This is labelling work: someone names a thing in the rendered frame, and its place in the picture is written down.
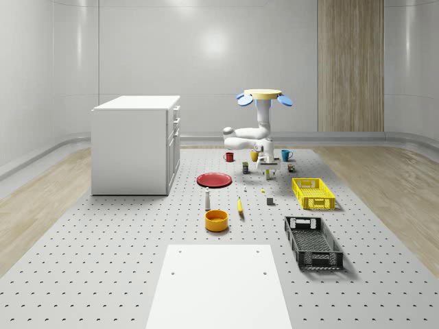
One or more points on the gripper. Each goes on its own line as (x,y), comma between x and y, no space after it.
(268,166)

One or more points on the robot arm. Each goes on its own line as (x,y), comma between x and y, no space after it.
(263,116)

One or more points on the yellow mug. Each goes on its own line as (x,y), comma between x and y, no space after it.
(254,156)

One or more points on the blue mug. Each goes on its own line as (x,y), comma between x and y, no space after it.
(285,155)

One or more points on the puzzle cube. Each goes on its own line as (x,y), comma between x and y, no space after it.
(291,168)

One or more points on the flat-sided can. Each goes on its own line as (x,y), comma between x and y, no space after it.
(245,168)

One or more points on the red mug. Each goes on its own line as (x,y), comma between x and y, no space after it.
(229,157)

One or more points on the banana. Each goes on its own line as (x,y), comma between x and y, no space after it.
(240,206)

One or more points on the yellow basket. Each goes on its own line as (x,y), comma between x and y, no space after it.
(312,193)

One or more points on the red plate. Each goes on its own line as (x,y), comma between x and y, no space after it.
(214,179)

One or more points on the small white bottle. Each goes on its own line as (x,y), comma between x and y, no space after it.
(207,200)

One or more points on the yellow bowl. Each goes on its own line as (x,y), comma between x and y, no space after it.
(216,221)

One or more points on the dark grey basket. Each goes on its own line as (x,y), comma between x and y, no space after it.
(312,245)

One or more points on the white board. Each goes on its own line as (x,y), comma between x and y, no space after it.
(219,288)

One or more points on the white cabinet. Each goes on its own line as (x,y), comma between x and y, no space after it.
(132,150)

